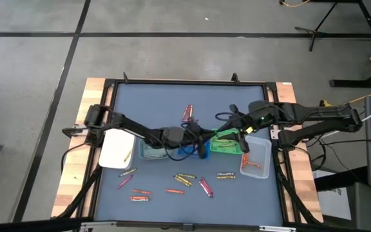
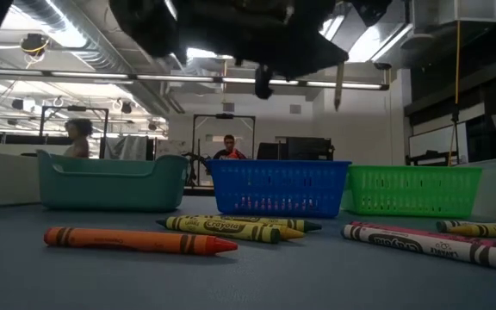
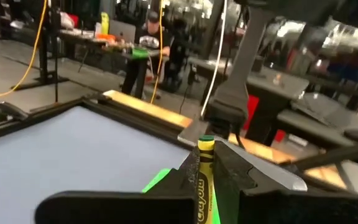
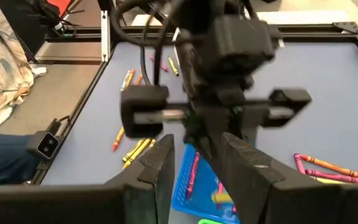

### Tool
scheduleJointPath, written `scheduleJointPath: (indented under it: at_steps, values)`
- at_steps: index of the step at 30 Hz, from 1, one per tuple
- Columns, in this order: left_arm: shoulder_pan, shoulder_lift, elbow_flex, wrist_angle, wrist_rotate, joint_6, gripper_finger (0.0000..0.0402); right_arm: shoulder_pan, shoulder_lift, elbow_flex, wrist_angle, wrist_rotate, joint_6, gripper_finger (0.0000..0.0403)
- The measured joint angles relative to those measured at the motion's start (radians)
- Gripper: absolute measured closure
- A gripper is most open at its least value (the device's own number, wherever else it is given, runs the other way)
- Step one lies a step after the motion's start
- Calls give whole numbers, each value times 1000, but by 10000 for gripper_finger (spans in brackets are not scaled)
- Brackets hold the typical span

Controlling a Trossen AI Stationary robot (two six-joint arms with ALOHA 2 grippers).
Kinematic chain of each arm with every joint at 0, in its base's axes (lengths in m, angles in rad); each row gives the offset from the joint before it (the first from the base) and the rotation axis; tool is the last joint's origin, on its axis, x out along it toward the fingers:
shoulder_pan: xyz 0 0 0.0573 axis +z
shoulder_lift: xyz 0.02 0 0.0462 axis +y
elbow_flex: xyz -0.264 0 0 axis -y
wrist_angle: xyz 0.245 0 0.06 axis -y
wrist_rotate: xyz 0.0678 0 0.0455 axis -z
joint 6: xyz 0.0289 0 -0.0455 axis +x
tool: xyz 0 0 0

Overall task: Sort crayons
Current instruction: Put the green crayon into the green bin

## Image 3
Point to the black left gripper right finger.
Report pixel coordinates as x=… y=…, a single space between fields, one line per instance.
x=291 y=208

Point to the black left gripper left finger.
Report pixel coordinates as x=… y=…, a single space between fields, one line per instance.
x=120 y=208

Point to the yellow-green crayon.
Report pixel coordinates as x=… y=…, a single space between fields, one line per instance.
x=206 y=174

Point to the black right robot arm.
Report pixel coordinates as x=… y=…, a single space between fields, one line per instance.
x=244 y=62

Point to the grey metal mounting plate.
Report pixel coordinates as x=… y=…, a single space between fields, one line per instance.
x=275 y=177

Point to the green slotted plastic basket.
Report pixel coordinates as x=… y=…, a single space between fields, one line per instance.
x=157 y=180

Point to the black diagonal rig strut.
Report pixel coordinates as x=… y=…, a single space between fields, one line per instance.
x=337 y=154

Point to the grey desk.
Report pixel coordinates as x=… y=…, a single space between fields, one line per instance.
x=315 y=121
x=278 y=84

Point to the wooden table border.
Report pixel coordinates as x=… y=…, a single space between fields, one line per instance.
x=148 y=107

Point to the red box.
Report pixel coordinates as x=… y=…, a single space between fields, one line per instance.
x=252 y=109

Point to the small green object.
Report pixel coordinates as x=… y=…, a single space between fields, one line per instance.
x=140 y=53

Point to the black tripod stand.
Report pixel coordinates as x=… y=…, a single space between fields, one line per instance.
x=43 y=62

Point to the person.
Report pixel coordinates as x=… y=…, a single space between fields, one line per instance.
x=149 y=37

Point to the grey laptop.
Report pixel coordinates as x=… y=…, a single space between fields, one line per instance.
x=123 y=31

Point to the dark work table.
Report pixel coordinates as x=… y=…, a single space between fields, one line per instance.
x=73 y=35

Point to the yellow-green bottle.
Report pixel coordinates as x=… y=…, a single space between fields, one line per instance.
x=104 y=23

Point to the black table frame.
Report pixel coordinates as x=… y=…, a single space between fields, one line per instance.
x=129 y=115

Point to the black frame clamp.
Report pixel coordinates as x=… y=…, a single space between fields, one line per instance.
x=5 y=110

